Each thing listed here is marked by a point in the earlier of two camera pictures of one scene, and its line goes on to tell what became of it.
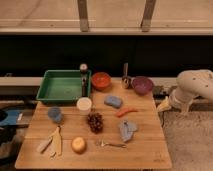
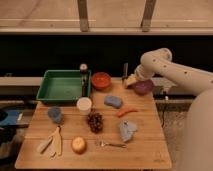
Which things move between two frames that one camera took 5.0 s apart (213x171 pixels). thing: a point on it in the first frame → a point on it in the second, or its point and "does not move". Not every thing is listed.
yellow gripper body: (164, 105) → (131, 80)
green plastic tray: (63, 86) does not move
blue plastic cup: (54, 113) does not move
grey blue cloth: (126, 129) does not move
